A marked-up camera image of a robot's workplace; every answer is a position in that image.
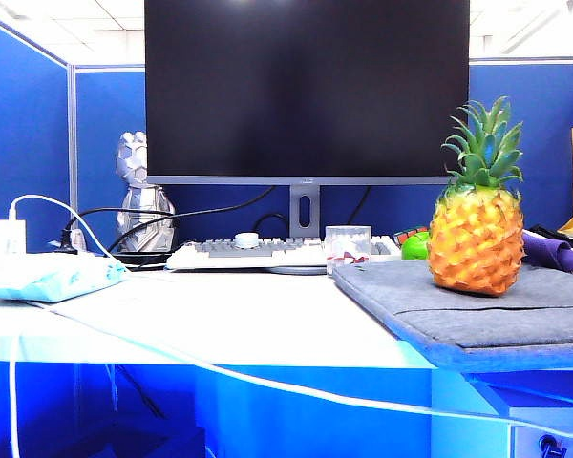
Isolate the plastic orange pineapple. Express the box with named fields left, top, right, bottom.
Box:
left=427, top=94, right=526, bottom=298

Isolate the gray monitor stand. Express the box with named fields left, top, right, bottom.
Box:
left=266, top=184, right=329, bottom=276

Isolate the clear plastic cup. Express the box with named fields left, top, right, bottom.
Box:
left=323, top=222, right=372, bottom=276

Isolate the white and gray keyboard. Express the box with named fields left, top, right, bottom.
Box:
left=164, top=234, right=402, bottom=271

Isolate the Rubik's cube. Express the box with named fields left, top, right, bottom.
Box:
left=393, top=226, right=431, bottom=243

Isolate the green plastic apple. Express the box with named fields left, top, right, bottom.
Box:
left=400, top=232, right=434, bottom=261

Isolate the black computer monitor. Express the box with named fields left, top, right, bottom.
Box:
left=142, top=0, right=472, bottom=186

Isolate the grey felt mat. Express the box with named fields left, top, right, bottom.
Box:
left=331, top=257, right=573, bottom=371

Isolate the silver faceted figurine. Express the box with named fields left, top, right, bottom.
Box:
left=114, top=129, right=177, bottom=253

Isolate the blue tissue pack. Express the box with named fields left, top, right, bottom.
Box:
left=0, top=252, right=128, bottom=302

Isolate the purple cloth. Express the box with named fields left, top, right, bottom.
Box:
left=520, top=228, right=573, bottom=278

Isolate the black object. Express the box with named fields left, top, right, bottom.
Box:
left=528, top=222, right=573, bottom=242

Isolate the white charger adapter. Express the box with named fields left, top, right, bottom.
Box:
left=0, top=218, right=28, bottom=259

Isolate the drawer cabinet with lock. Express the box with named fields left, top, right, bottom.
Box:
left=505, top=405, right=573, bottom=458

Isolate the black monitor cable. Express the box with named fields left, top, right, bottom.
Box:
left=347, top=185, right=371, bottom=224
left=254, top=212, right=290, bottom=238

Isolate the black power cable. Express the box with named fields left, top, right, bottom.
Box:
left=105, top=184, right=277, bottom=254
left=59, top=205, right=176, bottom=252

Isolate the long white cable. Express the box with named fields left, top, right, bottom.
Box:
left=7, top=298, right=573, bottom=458

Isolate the silver partition post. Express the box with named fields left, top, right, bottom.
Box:
left=66, top=61, right=77, bottom=230

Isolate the thin white charger cable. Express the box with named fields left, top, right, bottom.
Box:
left=8, top=193, right=125, bottom=273

